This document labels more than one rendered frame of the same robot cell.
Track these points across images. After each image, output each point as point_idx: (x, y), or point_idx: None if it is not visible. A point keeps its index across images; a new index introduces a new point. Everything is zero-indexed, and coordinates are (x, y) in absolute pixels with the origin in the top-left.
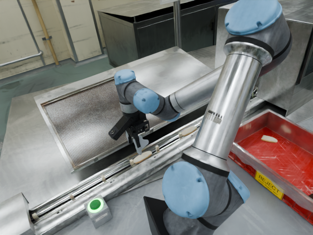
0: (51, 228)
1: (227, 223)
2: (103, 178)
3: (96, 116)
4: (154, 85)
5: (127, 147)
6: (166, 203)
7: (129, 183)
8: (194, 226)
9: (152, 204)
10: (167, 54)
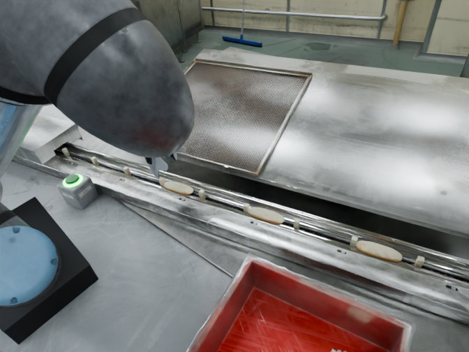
0: (52, 169)
1: (94, 343)
2: (124, 170)
3: (212, 106)
4: (330, 118)
5: (199, 168)
6: (56, 231)
7: (126, 196)
8: None
9: (27, 211)
10: (440, 86)
